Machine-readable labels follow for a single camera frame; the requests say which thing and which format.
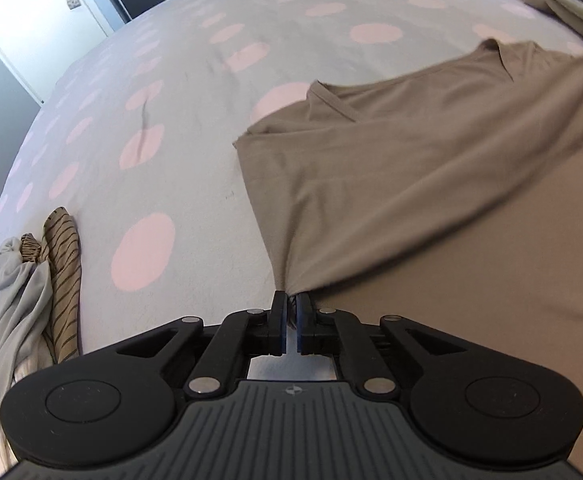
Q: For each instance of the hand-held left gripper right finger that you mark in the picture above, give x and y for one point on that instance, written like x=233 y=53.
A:
x=299 y=322

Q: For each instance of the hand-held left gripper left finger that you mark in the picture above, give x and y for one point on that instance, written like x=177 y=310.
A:
x=281 y=322

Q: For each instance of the taupe shirt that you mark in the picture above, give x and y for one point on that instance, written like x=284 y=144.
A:
x=421 y=170

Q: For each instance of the brown striped cloth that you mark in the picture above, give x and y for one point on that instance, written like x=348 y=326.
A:
x=63 y=280

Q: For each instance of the light grey cloth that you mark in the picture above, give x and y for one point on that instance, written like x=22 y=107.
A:
x=6 y=310

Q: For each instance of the white door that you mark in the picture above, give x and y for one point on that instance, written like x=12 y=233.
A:
x=31 y=25

